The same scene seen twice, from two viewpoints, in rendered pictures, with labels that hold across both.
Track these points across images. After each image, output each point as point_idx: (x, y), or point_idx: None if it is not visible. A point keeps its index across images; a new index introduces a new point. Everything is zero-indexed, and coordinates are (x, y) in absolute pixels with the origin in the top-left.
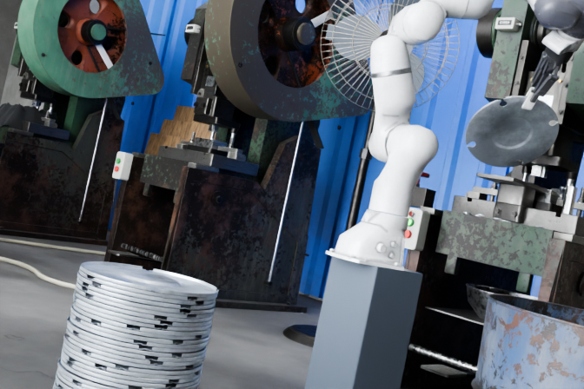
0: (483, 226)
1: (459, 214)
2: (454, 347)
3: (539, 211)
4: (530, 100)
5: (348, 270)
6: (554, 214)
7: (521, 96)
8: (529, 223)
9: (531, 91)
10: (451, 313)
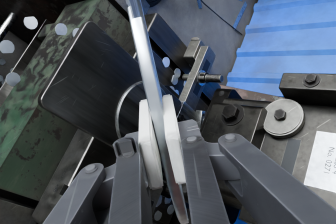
0: (55, 62)
1: (86, 20)
2: None
3: (82, 154)
4: (133, 134)
5: None
6: (66, 183)
7: (148, 92)
8: (75, 138)
9: (123, 139)
10: (28, 48)
